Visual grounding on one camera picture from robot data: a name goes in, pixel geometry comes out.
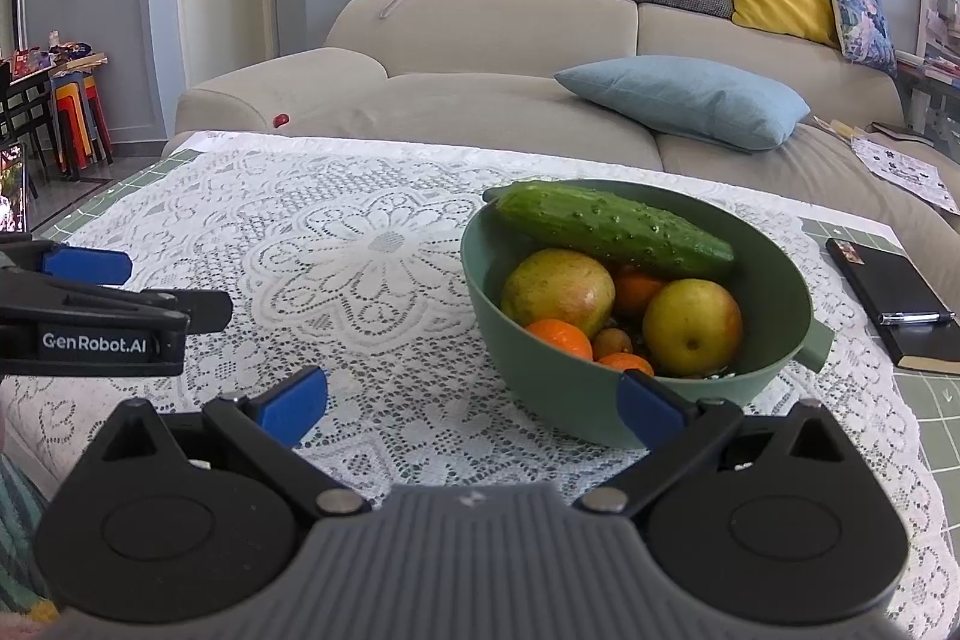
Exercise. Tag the small brown kiwi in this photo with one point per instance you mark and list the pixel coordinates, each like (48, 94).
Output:
(611, 341)

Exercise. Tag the green cucumber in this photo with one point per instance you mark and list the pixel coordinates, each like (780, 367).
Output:
(615, 227)

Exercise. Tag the smartphone with lit screen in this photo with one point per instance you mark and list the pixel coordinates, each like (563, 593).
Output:
(11, 190)

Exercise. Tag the cluttered side shelf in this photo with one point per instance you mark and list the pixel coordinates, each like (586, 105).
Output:
(937, 63)

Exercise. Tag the stack of colourful stools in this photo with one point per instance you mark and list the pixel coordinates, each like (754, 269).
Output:
(79, 115)

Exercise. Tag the black notebook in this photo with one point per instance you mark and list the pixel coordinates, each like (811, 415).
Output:
(892, 280)

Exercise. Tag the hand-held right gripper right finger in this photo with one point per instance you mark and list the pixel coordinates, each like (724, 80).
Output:
(645, 407)

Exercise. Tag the printed paper sheet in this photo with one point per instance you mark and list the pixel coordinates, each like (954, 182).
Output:
(907, 168)

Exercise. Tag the teal striped rug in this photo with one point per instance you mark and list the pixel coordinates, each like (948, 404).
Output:
(19, 520)

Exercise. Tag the beige sofa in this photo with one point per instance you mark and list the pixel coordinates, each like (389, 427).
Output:
(487, 33)

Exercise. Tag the light blue pillow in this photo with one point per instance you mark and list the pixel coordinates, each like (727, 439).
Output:
(675, 96)

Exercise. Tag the dark side table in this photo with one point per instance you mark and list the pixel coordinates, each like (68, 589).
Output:
(22, 108)

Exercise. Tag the white lace tablecloth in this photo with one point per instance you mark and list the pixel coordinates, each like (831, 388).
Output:
(375, 280)

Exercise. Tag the orange tangerine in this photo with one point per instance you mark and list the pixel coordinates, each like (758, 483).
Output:
(637, 295)
(561, 338)
(622, 362)

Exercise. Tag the small red ball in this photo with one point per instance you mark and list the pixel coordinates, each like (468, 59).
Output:
(281, 120)

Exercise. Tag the blue patterned cushion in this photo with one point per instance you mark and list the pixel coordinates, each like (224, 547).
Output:
(862, 21)

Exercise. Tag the green plastic colander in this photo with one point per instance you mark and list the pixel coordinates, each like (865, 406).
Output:
(540, 385)

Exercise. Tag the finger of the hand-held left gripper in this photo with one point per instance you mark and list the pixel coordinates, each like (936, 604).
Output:
(90, 266)
(206, 310)

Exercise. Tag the black silver pen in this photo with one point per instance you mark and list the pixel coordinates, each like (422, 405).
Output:
(911, 317)

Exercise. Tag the large yellow-red apple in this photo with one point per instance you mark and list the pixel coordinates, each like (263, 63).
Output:
(559, 291)

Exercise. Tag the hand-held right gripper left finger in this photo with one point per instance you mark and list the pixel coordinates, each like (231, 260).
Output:
(292, 404)

